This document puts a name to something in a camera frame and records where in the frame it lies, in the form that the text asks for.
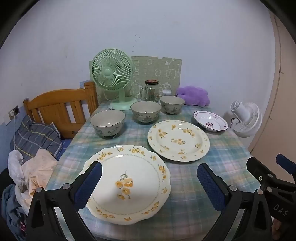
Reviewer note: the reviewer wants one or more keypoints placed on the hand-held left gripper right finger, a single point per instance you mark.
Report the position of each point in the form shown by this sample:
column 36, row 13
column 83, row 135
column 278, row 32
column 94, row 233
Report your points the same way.
column 210, row 187

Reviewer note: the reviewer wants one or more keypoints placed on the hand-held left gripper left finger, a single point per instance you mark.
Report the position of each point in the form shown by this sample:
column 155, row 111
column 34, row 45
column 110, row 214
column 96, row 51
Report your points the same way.
column 89, row 185

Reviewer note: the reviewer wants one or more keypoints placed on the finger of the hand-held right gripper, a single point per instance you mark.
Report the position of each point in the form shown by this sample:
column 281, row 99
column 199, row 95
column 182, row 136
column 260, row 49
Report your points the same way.
column 260, row 170
column 286, row 163

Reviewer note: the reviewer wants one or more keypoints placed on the scalloped yellow flower plate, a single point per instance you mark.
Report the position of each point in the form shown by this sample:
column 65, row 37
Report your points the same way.
column 129, row 171

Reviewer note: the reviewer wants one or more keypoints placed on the round yellow flower plate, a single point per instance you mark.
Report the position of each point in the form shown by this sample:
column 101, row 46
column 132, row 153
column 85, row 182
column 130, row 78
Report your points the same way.
column 178, row 141

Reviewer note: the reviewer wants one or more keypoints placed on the small red flower plate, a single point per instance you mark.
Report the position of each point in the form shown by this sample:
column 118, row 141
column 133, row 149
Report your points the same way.
column 210, row 121

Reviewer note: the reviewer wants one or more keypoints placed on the grey-green floral bowl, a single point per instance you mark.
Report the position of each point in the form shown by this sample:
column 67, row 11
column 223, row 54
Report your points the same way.
column 172, row 103
column 107, row 121
column 145, row 111

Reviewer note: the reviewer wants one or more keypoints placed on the person's right hand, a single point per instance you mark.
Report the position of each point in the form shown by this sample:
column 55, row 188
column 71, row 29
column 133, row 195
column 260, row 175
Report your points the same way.
column 276, row 227

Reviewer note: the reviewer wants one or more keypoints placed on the plaid tablecloth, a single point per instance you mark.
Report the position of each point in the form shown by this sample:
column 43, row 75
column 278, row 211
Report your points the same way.
column 222, row 157

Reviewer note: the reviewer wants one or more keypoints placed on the blue checked bed sheet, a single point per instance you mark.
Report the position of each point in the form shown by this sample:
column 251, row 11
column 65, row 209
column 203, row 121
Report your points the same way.
column 63, row 146

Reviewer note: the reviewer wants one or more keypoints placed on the cream cloth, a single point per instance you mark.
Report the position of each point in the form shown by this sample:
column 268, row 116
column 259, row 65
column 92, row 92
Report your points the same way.
column 40, row 166

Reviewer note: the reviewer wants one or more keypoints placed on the white clip fan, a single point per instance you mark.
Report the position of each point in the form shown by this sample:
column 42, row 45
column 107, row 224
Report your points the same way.
column 247, row 118

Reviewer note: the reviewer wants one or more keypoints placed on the beige door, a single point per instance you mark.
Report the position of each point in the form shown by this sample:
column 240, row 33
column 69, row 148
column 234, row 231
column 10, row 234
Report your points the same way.
column 281, row 104

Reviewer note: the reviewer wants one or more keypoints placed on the grey plaid pillow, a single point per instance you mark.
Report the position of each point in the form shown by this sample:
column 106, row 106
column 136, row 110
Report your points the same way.
column 34, row 136

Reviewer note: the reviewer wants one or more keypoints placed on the white cloth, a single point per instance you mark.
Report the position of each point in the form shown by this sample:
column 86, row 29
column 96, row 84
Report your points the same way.
column 15, row 162

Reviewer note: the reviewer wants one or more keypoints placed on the blue-grey clothing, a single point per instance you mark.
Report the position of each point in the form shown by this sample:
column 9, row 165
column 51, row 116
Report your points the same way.
column 12, row 208

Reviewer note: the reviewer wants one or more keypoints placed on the wooden bed headboard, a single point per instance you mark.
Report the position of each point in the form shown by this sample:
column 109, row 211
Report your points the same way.
column 53, row 102

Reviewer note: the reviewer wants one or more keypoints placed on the purple plush toy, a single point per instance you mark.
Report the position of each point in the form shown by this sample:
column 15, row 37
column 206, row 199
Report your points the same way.
column 193, row 96

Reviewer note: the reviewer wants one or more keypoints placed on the blue tape strip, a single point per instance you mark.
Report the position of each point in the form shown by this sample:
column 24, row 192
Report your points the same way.
column 83, row 82

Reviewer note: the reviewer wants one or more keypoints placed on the cotton swab container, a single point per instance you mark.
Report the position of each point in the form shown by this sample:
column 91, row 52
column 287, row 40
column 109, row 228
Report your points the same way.
column 167, row 92

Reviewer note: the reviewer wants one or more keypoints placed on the glass jar with dark lid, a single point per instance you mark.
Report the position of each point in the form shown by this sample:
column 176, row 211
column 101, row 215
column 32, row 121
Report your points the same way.
column 151, row 91

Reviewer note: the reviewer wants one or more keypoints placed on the green desk fan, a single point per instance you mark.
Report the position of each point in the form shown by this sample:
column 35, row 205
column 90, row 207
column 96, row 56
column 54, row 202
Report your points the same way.
column 107, row 71

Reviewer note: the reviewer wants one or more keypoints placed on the green printed board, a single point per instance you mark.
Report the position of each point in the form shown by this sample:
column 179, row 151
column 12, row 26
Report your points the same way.
column 157, row 69

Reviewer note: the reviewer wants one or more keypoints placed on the wall socket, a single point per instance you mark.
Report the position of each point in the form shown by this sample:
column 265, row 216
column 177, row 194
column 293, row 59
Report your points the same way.
column 13, row 112

